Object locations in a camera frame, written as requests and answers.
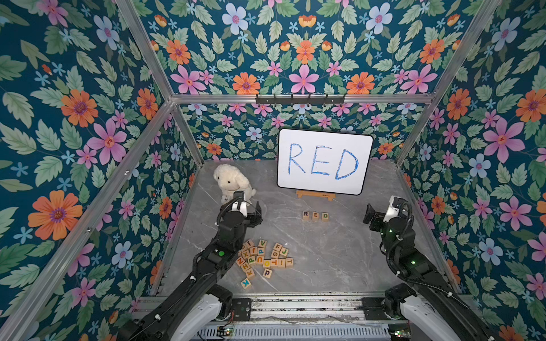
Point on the wooden K letter block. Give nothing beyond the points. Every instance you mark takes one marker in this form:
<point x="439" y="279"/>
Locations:
<point x="246" y="283"/>

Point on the whiteboard with RED written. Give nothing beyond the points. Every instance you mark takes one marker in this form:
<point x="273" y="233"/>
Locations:
<point x="326" y="162"/>

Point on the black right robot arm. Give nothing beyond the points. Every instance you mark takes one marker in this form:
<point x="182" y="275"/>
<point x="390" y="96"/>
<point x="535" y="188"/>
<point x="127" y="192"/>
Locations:
<point x="426" y="277"/>

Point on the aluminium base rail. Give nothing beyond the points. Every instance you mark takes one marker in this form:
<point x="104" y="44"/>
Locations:
<point x="289" y="316"/>

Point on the white plush dog toy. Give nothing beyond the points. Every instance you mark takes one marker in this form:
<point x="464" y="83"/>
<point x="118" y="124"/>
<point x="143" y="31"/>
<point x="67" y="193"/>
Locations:
<point x="230" y="179"/>

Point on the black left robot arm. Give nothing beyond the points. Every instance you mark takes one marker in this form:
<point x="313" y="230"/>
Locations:
<point x="192" y="285"/>

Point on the wooden J letter block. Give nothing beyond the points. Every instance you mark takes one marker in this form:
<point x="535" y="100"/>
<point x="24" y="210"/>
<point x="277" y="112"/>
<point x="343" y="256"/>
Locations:
<point x="284" y="252"/>

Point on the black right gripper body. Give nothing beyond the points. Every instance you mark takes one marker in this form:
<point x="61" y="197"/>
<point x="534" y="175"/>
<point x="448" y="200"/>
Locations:
<point x="373" y="217"/>

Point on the black hook rail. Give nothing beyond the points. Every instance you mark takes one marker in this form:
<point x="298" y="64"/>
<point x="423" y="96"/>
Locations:
<point x="300" y="99"/>

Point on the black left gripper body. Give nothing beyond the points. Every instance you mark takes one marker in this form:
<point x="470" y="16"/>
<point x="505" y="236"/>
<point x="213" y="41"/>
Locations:
<point x="249" y="222"/>

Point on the wooden whiteboard stand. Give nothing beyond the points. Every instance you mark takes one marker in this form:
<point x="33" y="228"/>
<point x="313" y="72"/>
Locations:
<point x="328" y="196"/>

